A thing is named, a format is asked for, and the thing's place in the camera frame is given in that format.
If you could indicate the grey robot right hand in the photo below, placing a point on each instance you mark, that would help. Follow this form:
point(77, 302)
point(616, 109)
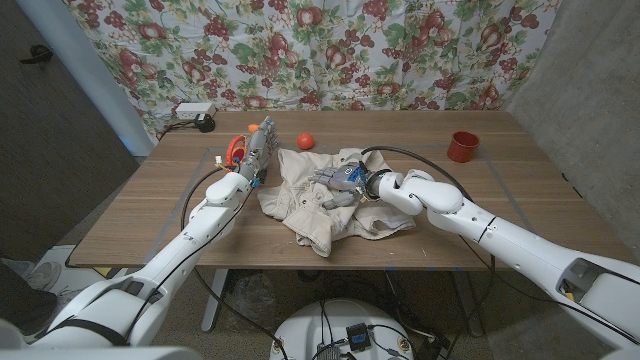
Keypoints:
point(347, 180)

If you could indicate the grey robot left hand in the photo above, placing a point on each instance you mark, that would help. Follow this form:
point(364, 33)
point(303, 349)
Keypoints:
point(260, 152)

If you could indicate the beige button jacket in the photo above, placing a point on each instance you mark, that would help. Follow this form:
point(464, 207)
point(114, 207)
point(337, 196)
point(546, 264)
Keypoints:
point(305, 215)

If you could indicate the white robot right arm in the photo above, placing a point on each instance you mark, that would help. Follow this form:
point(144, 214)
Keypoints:
point(520, 245)

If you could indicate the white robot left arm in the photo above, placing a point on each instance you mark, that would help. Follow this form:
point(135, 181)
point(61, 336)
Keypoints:
point(175, 260)

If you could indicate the orange-red ball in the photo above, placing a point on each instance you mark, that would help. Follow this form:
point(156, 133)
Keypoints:
point(305, 141)

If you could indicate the red cup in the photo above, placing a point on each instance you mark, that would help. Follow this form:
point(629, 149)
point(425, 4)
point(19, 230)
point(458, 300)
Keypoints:
point(463, 147)

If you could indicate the small orange object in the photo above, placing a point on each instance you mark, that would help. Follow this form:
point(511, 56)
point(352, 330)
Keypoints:
point(253, 128)

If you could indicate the black plug adapter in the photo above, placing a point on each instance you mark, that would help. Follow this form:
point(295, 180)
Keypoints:
point(205, 122)

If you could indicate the white power strip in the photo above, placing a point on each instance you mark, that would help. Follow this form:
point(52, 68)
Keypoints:
point(195, 110)

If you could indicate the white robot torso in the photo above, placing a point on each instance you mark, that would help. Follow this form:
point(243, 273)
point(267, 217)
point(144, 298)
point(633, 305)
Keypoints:
point(305, 325)

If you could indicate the white table leg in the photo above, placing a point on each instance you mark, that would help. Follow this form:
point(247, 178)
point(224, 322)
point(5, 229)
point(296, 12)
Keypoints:
point(215, 300)

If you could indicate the black box on torso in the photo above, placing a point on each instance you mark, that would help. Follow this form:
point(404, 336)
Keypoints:
point(358, 336)

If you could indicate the grey table leg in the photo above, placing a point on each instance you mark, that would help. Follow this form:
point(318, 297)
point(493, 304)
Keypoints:
point(467, 305)

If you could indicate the pale round pillar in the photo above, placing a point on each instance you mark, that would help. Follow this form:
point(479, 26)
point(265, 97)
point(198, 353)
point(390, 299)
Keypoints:
point(90, 75)

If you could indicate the person in dark trousers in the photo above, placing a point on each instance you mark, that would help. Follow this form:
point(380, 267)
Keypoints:
point(25, 305)

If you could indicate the black wall hook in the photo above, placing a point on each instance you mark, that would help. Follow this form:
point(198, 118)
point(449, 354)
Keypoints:
point(36, 52)

